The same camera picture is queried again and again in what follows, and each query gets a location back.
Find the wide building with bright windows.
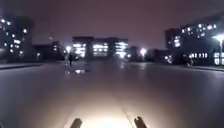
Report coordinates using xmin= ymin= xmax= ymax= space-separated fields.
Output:
xmin=71 ymin=35 xmax=130 ymax=60

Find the grey paved ground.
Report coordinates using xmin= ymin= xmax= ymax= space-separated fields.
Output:
xmin=0 ymin=59 xmax=224 ymax=128

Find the person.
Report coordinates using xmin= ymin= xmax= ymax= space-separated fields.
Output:
xmin=67 ymin=52 xmax=74 ymax=67

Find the robot's own part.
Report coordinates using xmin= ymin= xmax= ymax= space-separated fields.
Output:
xmin=133 ymin=116 xmax=148 ymax=128
xmin=69 ymin=117 xmax=84 ymax=128

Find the long building with lit windows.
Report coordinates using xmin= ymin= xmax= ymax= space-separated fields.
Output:
xmin=163 ymin=14 xmax=224 ymax=67

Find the dark verge strip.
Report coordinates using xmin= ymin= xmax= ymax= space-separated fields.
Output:
xmin=0 ymin=61 xmax=46 ymax=71
xmin=173 ymin=63 xmax=224 ymax=73

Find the tall building with lit windows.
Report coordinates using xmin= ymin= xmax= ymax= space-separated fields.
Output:
xmin=0 ymin=15 xmax=36 ymax=63

